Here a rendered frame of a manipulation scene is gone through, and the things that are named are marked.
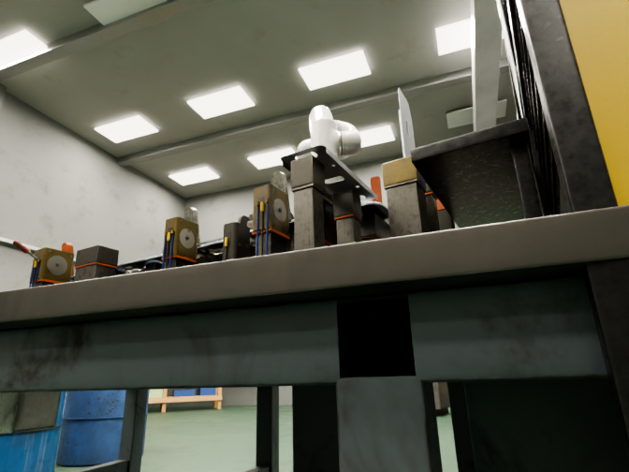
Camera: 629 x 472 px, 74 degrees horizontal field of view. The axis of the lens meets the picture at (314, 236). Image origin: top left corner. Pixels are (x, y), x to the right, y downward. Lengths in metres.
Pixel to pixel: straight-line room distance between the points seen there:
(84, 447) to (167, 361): 3.50
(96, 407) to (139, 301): 3.48
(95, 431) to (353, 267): 3.67
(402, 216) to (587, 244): 0.62
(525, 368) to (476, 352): 0.04
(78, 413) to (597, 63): 3.89
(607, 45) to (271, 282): 0.45
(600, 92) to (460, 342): 0.32
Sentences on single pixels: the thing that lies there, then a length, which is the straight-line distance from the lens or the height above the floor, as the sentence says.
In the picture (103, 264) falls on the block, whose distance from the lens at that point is 1.57.
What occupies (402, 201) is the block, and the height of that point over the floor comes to 0.95.
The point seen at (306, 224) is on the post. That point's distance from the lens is 0.75.
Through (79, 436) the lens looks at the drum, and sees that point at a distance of 4.00.
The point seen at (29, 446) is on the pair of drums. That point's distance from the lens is 3.27.
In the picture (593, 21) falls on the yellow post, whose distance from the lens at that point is 0.62.
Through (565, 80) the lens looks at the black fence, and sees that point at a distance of 0.43.
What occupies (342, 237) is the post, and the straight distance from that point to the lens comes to 0.92.
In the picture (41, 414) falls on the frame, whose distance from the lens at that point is 1.13.
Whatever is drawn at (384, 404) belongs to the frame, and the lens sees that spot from 0.39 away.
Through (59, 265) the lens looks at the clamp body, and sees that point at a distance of 1.79.
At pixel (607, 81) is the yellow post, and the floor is 0.88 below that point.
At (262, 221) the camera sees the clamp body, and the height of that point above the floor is 0.95.
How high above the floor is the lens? 0.59
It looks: 19 degrees up
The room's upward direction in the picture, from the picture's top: 2 degrees counter-clockwise
